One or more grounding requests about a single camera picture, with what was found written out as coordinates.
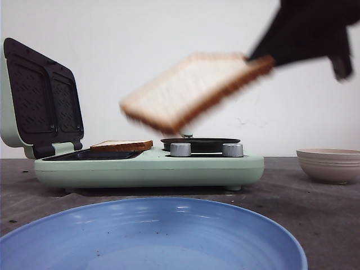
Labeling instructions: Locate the silver right knob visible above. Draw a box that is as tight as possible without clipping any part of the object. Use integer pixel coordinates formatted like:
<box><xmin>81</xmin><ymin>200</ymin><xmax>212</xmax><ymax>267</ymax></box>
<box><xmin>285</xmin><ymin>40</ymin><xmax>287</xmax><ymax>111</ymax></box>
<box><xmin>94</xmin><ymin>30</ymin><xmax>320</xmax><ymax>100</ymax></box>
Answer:
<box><xmin>222</xmin><ymin>143</ymin><xmax>244</xmax><ymax>158</ymax></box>

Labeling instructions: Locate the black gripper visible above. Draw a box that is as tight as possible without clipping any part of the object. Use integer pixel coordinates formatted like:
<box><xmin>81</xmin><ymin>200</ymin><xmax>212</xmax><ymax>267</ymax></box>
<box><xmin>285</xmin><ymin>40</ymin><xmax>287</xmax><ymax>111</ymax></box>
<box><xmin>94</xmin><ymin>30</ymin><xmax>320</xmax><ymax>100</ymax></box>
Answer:
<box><xmin>247</xmin><ymin>1</ymin><xmax>359</xmax><ymax>81</ymax></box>

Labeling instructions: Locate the beige ceramic bowl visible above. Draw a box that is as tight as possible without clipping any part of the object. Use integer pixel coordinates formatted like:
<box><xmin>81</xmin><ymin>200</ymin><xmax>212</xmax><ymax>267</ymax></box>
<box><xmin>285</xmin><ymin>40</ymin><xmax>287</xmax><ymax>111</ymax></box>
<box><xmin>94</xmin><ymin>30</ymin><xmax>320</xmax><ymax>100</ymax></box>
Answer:
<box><xmin>296</xmin><ymin>148</ymin><xmax>359</xmax><ymax>183</ymax></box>

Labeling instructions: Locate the silver left knob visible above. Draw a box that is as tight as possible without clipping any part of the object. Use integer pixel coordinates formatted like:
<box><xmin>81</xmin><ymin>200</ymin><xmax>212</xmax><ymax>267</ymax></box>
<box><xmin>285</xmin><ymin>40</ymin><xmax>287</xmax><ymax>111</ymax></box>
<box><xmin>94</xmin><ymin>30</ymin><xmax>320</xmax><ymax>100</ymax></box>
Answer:
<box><xmin>170</xmin><ymin>143</ymin><xmax>191</xmax><ymax>157</ymax></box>

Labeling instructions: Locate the silver knob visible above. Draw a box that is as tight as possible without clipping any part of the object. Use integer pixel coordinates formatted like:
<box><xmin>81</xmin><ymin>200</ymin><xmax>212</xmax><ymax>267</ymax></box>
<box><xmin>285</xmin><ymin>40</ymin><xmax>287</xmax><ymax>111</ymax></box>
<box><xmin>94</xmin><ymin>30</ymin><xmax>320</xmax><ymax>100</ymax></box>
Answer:
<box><xmin>170</xmin><ymin>143</ymin><xmax>191</xmax><ymax>157</ymax></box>
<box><xmin>222</xmin><ymin>143</ymin><xmax>244</xmax><ymax>158</ymax></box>

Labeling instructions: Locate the mint green breakfast maker lid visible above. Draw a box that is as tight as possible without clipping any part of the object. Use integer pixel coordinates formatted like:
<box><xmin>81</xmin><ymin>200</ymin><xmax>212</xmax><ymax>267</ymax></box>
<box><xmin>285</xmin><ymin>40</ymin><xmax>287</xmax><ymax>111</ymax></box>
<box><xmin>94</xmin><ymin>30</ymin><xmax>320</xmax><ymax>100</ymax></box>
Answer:
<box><xmin>1</xmin><ymin>38</ymin><xmax>84</xmax><ymax>159</ymax></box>

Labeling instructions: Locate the white bread slice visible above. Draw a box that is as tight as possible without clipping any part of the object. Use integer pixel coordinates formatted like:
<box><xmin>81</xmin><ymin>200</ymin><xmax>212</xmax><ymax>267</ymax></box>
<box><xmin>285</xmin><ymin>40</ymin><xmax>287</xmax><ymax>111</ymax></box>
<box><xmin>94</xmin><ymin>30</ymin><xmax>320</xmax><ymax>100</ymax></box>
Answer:
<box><xmin>90</xmin><ymin>140</ymin><xmax>153</xmax><ymax>152</ymax></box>
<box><xmin>119</xmin><ymin>52</ymin><xmax>275</xmax><ymax>134</ymax></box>

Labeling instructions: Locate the blue plate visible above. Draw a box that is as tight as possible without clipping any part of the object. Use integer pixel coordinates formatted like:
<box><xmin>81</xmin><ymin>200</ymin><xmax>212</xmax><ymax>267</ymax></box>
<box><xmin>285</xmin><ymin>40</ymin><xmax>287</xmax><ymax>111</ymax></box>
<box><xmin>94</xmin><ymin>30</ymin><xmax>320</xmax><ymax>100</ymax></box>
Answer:
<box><xmin>1</xmin><ymin>197</ymin><xmax>308</xmax><ymax>269</ymax></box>

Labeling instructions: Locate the mint green breakfast maker base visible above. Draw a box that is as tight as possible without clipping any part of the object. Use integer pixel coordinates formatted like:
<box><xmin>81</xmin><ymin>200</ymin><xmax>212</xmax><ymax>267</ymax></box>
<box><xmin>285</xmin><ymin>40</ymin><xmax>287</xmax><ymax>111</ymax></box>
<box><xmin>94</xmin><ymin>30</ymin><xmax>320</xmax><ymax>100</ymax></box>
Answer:
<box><xmin>34</xmin><ymin>147</ymin><xmax>264</xmax><ymax>190</ymax></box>

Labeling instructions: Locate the black frying pan green handle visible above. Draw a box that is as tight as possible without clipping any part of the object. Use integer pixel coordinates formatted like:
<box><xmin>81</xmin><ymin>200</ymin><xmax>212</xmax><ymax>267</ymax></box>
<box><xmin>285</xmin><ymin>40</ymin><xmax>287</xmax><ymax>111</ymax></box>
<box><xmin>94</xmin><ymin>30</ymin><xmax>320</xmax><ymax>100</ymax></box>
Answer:
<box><xmin>160</xmin><ymin>135</ymin><xmax>241</xmax><ymax>153</ymax></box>

